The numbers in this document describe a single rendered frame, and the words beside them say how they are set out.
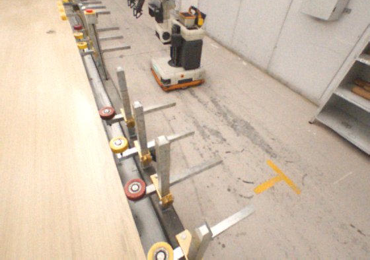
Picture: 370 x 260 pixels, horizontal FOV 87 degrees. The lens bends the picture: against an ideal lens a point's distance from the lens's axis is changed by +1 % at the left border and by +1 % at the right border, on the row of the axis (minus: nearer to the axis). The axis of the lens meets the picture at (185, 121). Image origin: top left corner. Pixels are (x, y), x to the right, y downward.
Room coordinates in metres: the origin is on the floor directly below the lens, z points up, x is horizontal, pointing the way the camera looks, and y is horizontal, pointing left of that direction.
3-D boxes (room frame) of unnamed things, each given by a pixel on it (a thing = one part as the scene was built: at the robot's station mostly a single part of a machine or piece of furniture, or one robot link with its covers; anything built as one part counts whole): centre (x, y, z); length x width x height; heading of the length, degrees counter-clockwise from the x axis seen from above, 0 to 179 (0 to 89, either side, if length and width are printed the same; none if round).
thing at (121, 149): (0.57, 0.30, 0.85); 0.08 x 0.08 x 0.11
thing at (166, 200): (0.40, 0.08, 0.83); 0.14 x 0.06 x 0.05; 31
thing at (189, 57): (2.73, 0.11, 0.59); 0.55 x 0.34 x 0.83; 27
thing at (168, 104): (0.89, 0.27, 0.83); 0.43 x 0.03 x 0.04; 121
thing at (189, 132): (0.68, 0.14, 0.80); 0.43 x 0.03 x 0.04; 121
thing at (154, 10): (2.55, 0.45, 0.99); 0.28 x 0.16 x 0.22; 27
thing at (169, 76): (2.68, 0.19, 0.16); 0.67 x 0.64 x 0.25; 117
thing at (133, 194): (0.36, 0.17, 0.85); 0.08 x 0.08 x 0.11
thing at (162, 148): (0.38, 0.07, 0.94); 0.04 x 0.04 x 0.48; 31
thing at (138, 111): (0.59, 0.20, 0.90); 0.04 x 0.04 x 0.48; 31
